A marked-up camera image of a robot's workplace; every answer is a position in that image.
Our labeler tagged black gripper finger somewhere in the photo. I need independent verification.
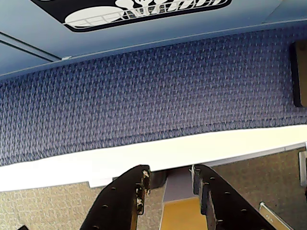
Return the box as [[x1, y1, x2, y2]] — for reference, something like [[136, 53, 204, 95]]
[[191, 164, 295, 230], [79, 164, 151, 230]]

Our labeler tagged dark rectangular flat object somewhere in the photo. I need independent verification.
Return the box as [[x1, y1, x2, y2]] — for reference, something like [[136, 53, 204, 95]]
[[289, 41, 307, 108]]

